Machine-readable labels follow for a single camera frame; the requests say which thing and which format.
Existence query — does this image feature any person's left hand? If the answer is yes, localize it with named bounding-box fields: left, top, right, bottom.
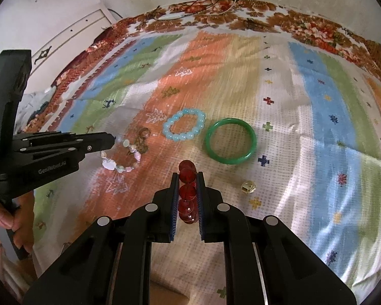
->
left=0, top=193, right=36, bottom=255

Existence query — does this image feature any pastel stone bracelet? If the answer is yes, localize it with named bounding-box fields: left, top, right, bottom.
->
left=101, top=138, right=142, bottom=174

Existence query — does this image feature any red bead bracelet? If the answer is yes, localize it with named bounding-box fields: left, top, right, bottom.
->
left=178, top=160, right=198, bottom=223

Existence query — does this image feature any grey cloth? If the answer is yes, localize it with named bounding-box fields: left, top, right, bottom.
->
left=14, top=87, right=57, bottom=131

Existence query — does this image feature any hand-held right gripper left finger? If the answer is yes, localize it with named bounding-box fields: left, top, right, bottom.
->
left=24, top=172, right=180, bottom=305

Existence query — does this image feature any white cabinet door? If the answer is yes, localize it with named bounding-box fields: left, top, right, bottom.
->
left=28, top=6, right=115, bottom=77

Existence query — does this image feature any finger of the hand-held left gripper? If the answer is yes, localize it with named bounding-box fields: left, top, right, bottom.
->
left=14, top=132, right=117, bottom=150
left=17, top=144, right=94, bottom=166

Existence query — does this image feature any striped colourful blanket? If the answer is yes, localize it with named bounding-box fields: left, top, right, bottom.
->
left=33, top=33, right=381, bottom=305

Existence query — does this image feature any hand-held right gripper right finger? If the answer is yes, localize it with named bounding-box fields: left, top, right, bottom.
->
left=195, top=172, right=358, bottom=305

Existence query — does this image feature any metal door handle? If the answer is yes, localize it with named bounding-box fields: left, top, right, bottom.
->
left=34, top=46, right=53, bottom=65

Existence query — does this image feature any light blue bead bracelet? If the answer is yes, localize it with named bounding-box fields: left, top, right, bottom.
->
left=163, top=108, right=207, bottom=141

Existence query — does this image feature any green jade bangle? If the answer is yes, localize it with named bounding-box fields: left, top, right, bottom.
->
left=204, top=118, right=257, bottom=165

